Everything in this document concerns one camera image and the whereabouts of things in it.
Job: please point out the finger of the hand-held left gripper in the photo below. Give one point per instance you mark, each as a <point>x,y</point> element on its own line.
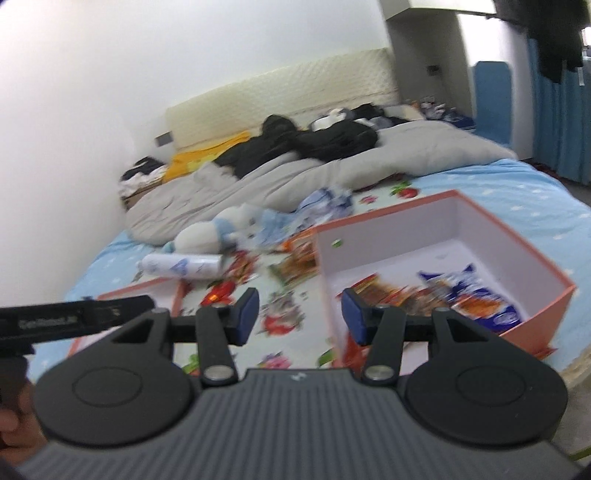
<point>129,309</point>

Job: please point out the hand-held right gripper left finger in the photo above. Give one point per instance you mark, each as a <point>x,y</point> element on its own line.
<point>247,318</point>

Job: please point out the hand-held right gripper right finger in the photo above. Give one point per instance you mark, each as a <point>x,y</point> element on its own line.
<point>355,318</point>

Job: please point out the red and white snack packet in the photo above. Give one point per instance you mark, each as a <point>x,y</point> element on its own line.
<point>383,293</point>

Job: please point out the small red snack packet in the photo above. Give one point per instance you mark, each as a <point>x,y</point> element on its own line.
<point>240,265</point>

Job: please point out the clear orange snack packet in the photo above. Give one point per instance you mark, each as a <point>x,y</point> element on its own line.
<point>295,270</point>

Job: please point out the pink cardboard box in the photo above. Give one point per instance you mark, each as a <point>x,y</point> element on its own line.
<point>438,249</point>

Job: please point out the blue and white snack packet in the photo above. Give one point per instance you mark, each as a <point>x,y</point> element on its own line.
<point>471,290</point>

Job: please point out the person's left hand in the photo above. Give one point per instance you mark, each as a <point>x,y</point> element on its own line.
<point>23,429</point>

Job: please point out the pink box lid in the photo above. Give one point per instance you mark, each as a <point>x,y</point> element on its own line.
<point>138,300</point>

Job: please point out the floral bed sheet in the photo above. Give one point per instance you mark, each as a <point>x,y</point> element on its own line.
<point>286,350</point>

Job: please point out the white spray can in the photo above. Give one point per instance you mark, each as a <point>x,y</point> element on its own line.
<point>184,266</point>

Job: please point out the clear plastic bag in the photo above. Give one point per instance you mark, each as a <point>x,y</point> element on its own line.
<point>274,228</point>

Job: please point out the white and blue plush toy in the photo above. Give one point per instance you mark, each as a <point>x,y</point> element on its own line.
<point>212,230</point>

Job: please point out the crumpled blue white plastic bag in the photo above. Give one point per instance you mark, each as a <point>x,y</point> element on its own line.
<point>328,205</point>

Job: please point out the pile of folded clothes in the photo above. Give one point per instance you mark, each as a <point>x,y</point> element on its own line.
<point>143,173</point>

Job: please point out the grey duvet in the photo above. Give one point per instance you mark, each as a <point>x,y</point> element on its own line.
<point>323,184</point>

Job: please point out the yellow cloth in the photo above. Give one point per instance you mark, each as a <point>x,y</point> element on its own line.
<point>198,159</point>

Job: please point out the black jacket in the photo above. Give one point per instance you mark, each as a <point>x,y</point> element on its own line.
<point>314,141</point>

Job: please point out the white and grey soft toy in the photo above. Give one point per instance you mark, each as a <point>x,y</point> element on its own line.
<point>332,118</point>

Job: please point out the light blue bed sheet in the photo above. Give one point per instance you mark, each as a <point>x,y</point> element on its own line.
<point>517,194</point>

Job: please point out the bedside bottles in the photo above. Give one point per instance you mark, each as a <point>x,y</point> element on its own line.
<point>438,108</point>

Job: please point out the cream quilted headboard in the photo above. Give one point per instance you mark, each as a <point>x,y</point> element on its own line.
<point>286,87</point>

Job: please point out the blue padded chair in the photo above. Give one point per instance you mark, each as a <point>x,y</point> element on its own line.
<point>493,101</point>

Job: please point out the blue curtain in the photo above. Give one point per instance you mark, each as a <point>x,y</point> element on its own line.
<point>558,120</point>

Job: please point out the black hanging coat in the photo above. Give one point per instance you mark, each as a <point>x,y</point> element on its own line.
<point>549,32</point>

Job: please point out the grey wall switch plate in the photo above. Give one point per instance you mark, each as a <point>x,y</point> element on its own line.
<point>164,139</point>

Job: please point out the black wall outlet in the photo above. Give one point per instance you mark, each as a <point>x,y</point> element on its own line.
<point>433,70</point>

